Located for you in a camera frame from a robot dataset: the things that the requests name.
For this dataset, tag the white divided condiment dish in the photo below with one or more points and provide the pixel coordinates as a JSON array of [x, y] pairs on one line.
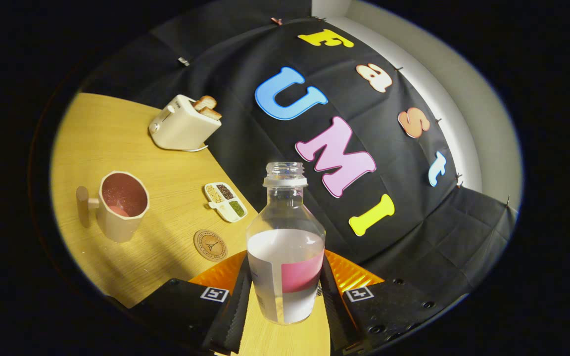
[[225, 201]]

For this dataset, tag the wooden table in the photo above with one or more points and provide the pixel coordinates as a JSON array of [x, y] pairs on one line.
[[117, 128]]

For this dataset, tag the cream toaster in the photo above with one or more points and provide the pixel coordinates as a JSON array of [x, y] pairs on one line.
[[181, 128]]

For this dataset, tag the black backdrop cloth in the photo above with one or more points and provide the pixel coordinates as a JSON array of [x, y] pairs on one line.
[[413, 237]]

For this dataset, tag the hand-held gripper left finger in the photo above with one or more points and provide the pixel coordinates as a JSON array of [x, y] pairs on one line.
[[235, 316]]

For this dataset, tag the clear juice bottle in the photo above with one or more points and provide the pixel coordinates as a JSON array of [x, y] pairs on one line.
[[285, 257]]

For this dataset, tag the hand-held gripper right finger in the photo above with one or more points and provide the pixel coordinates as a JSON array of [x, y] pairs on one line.
[[332, 316]]

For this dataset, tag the round wooden coaster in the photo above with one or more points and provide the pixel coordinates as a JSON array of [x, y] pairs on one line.
[[210, 245]]

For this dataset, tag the toast slice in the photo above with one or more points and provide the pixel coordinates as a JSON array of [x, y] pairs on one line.
[[212, 113], [206, 102]]

